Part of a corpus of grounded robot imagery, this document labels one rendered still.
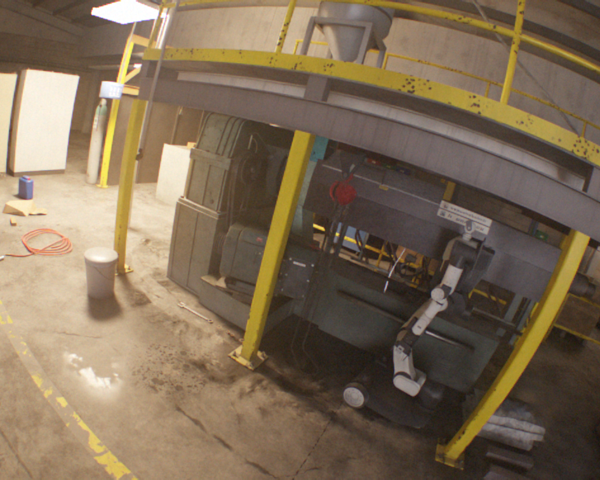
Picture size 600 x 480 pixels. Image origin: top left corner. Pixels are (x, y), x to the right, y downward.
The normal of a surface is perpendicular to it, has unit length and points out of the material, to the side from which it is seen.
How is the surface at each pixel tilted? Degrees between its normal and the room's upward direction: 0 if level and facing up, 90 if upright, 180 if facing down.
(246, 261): 90
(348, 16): 124
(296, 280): 90
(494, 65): 90
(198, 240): 90
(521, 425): 66
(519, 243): 78
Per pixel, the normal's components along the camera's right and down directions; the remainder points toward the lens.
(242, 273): -0.11, 0.28
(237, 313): -0.44, 0.17
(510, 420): -0.19, -0.16
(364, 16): -0.03, 0.79
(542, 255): -0.37, -0.03
